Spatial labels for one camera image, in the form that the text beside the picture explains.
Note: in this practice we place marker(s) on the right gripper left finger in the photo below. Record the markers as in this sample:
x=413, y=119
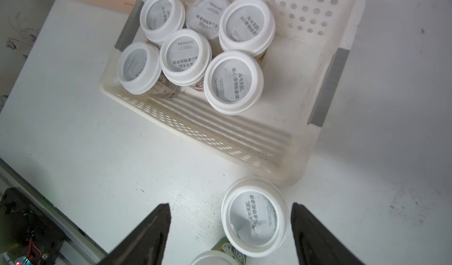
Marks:
x=145, y=245

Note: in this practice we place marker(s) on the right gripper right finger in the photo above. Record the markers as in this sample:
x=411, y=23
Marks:
x=315, y=244

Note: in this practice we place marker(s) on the yogurt cup row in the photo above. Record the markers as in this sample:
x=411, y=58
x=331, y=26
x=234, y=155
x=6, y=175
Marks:
x=255, y=217
x=139, y=71
x=233, y=83
x=160, y=18
x=203, y=16
x=247, y=26
x=223, y=253
x=184, y=58

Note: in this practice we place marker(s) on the white plastic basket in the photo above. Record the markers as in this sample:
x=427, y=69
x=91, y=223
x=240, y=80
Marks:
x=264, y=117

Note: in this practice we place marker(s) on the aluminium rail frame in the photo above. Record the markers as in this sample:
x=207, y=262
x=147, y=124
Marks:
x=78, y=248

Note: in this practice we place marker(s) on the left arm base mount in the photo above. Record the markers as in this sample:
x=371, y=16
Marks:
x=28, y=237

